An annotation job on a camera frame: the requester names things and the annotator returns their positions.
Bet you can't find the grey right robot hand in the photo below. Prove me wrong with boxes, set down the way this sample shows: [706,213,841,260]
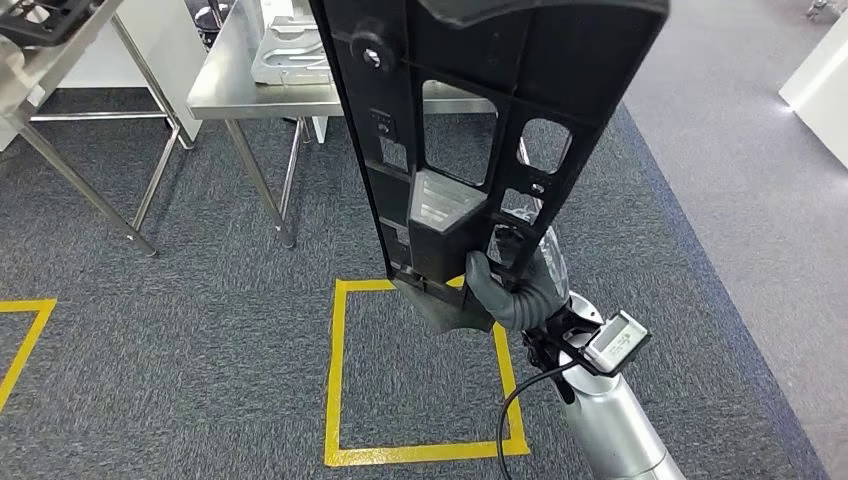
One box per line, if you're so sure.
[465,228,571,316]

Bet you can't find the steel workbench table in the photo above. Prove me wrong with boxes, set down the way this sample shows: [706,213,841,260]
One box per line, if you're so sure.
[187,0,531,251]

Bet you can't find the grey stamped metal panel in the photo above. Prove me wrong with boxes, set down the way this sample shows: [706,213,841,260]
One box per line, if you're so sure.
[250,0,336,86]

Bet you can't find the white display counter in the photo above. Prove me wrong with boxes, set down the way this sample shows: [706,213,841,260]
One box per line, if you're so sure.
[778,13,848,170]

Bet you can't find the white cabinet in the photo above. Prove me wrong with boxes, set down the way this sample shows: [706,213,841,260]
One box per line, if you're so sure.
[56,0,208,142]

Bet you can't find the steel side table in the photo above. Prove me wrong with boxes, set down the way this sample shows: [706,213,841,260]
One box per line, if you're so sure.
[0,0,198,258]

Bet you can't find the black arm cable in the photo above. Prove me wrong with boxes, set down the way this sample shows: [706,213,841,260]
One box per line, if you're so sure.
[496,360,578,480]

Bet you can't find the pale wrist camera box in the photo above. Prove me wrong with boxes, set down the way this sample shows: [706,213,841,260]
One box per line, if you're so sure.
[582,311,652,376]

